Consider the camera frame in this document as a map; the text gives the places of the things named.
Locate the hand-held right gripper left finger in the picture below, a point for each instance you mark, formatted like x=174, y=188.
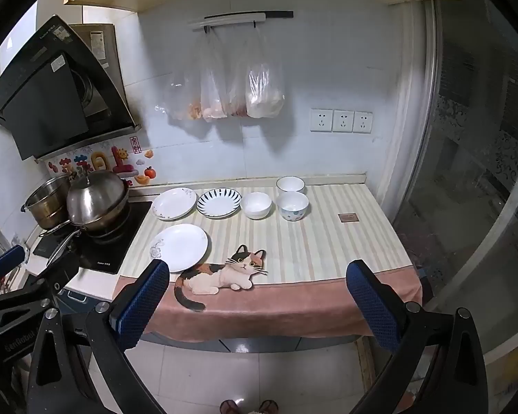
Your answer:
x=141, y=302

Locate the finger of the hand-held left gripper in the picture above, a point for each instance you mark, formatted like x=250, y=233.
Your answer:
x=64, y=272
x=5, y=263

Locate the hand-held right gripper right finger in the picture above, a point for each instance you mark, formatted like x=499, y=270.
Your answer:
x=373, y=306

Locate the white bowl dark rim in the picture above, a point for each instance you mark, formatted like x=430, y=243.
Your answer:
x=290, y=184

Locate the black induction cooktop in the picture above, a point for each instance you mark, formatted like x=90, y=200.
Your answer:
x=112, y=250

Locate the large white plate flower print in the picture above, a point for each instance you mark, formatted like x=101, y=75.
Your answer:
x=181, y=246

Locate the stainless steel stockpot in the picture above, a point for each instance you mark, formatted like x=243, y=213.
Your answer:
x=47, y=205

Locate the stainless steel wok lid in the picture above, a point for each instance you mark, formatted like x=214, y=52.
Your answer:
x=96, y=196

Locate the small brown label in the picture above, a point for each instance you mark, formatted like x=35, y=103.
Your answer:
x=348, y=218

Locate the white plate floral rim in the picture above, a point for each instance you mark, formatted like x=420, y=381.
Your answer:
x=174, y=203

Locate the white plate black striped pattern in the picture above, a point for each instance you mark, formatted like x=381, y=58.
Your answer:
x=219, y=202

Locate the white bowl dotted print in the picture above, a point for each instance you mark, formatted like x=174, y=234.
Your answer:
x=293, y=207

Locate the person's left foot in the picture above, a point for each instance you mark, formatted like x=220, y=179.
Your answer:
x=231, y=407

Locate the person's foot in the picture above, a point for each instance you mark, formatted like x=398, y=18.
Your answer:
x=231, y=407
x=268, y=407

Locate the person's right foot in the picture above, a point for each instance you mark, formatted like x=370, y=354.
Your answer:
x=268, y=407

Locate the plain white bowl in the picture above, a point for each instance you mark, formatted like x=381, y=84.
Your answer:
x=256, y=205

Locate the black range hood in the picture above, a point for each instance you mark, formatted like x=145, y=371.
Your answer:
x=47, y=95

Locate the glass sliding door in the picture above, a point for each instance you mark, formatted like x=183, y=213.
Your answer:
x=470, y=159

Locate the clear plastic bag orange contents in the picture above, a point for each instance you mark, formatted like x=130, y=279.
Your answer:
x=183, y=101

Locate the plastic bag red contents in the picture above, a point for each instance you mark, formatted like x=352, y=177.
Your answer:
x=238, y=103

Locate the stainless steel hood chimney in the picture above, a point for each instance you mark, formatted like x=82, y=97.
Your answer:
x=99, y=51

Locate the clear plastic bag white contents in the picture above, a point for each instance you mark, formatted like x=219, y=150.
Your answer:
x=264, y=90

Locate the colourful wall decal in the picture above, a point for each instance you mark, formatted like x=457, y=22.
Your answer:
x=99, y=161

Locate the white wall socket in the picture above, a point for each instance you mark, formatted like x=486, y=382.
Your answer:
x=321, y=120
x=362, y=122
x=342, y=121

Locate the white wall hook rail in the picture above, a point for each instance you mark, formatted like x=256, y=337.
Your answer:
x=233, y=20

